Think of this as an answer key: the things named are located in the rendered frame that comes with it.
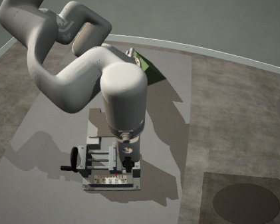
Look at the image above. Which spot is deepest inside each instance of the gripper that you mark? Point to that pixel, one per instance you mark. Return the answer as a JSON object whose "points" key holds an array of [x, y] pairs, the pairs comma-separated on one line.
{"points": [[125, 151]]}

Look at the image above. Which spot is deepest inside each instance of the grey clamp slide with handwheel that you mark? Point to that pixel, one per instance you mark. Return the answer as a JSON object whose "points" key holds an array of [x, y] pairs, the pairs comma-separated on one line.
{"points": [[99, 178]]}

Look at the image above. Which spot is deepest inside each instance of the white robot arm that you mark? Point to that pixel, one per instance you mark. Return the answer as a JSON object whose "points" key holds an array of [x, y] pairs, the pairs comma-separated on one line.
{"points": [[122, 82]]}

